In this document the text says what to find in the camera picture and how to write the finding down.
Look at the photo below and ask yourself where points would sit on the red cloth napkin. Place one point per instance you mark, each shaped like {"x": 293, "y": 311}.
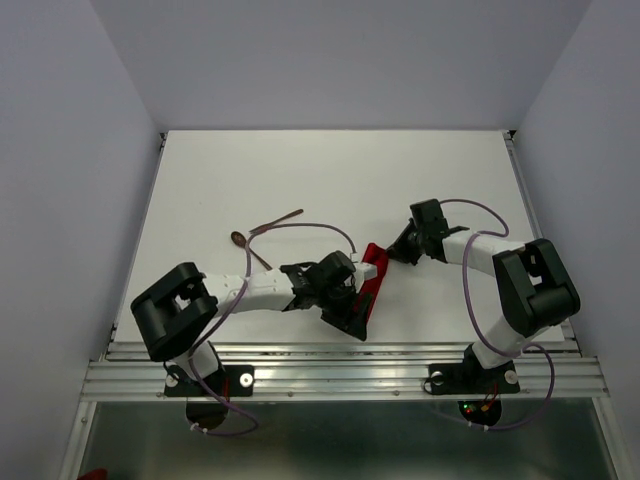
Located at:
{"x": 377, "y": 257}

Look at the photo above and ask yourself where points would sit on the aluminium rail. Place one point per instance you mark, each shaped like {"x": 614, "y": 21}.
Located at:
{"x": 530, "y": 210}
{"x": 133, "y": 228}

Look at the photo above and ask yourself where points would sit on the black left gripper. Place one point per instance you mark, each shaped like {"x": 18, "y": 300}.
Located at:
{"x": 348, "y": 320}

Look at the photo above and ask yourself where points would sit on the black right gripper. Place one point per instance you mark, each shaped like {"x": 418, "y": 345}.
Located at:
{"x": 398, "y": 249}

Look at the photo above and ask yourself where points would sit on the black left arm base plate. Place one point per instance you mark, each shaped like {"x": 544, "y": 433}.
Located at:
{"x": 229, "y": 381}

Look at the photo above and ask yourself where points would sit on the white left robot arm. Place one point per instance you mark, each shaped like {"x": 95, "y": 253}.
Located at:
{"x": 178, "y": 313}

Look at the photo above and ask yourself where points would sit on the dark wooden spoon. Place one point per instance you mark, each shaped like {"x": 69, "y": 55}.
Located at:
{"x": 240, "y": 241}

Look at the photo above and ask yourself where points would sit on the dark wooden fork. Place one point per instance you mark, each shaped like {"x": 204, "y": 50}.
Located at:
{"x": 266, "y": 226}

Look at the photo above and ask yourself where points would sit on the aluminium right side rail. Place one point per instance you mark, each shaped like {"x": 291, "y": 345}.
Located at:
{"x": 530, "y": 210}

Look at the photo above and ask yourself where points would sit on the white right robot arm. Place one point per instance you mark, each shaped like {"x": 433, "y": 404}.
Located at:
{"x": 535, "y": 289}

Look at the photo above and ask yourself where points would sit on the red object bottom left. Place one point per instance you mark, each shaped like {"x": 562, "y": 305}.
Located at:
{"x": 95, "y": 474}

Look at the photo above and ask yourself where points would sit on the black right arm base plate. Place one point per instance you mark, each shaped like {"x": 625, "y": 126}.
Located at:
{"x": 468, "y": 380}

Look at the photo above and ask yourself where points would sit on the aluminium left side rail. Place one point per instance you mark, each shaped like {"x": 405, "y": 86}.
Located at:
{"x": 133, "y": 228}

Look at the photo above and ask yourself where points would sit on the aluminium front rail frame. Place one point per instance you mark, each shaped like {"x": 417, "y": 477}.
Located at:
{"x": 341, "y": 371}

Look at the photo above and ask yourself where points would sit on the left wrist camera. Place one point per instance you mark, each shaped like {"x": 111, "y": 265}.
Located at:
{"x": 363, "y": 272}

